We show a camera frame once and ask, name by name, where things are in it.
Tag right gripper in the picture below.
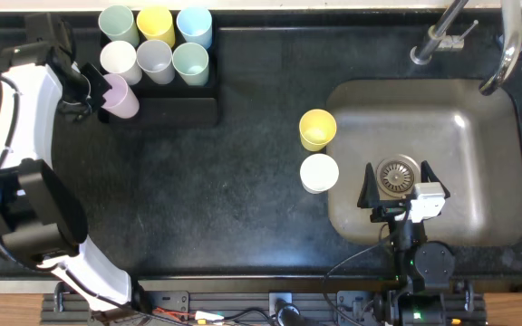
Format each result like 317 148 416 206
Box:
356 159 451 224

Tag grey cup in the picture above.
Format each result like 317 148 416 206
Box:
136 39 176 86

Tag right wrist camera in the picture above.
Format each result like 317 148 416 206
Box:
408 182 447 224

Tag black tray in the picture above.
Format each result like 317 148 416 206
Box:
96 8 220 128

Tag yellow cup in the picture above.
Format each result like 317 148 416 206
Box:
298 108 338 152
136 5 177 49

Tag blue cup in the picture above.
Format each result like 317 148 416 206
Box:
176 5 214 50

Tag steel sink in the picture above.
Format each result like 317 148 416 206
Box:
325 79 522 248

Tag steel tap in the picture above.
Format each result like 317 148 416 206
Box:
409 0 522 97

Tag green cup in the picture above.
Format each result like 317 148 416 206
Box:
171 42 210 87
98 5 140 48

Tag white cup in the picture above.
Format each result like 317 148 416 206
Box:
99 40 143 86
299 153 340 195

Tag pink cup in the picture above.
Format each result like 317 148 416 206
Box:
101 73 140 120

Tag mounting rail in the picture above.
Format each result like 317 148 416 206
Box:
38 278 488 326

